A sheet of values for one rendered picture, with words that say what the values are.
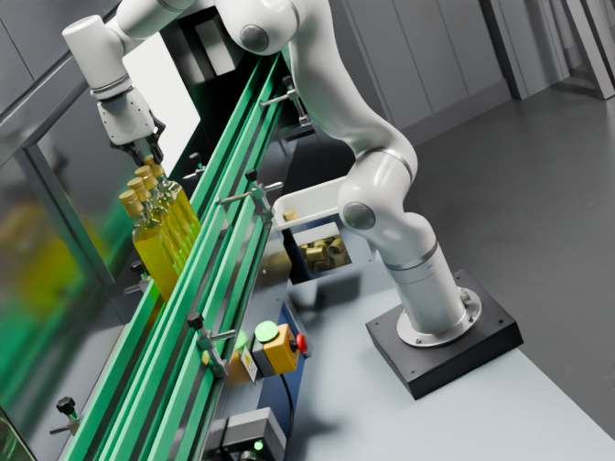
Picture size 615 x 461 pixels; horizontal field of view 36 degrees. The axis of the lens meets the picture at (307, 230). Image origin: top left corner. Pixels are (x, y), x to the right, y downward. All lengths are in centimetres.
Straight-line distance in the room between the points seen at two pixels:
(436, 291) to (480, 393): 22
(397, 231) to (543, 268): 188
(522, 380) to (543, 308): 154
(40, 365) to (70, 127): 55
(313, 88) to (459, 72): 340
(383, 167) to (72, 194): 64
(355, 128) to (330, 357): 64
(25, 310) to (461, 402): 85
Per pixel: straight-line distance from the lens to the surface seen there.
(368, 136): 183
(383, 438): 191
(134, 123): 202
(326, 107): 175
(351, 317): 230
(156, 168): 206
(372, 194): 176
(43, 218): 193
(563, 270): 362
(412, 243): 187
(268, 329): 185
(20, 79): 203
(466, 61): 511
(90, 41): 197
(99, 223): 205
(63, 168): 199
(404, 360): 199
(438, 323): 199
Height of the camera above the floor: 191
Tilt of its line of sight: 24 degrees down
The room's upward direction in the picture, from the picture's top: 24 degrees counter-clockwise
